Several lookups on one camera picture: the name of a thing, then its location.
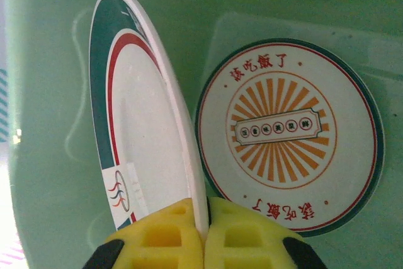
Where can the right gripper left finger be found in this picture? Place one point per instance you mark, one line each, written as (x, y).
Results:
(157, 243)

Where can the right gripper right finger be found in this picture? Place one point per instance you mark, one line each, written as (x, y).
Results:
(252, 243)

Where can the sunburst print plate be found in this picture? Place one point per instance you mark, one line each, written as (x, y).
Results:
(277, 130)

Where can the green red stripe plate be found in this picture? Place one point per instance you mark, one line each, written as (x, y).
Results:
(148, 124)

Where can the green plastic bin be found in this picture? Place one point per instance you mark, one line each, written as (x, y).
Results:
(47, 92)

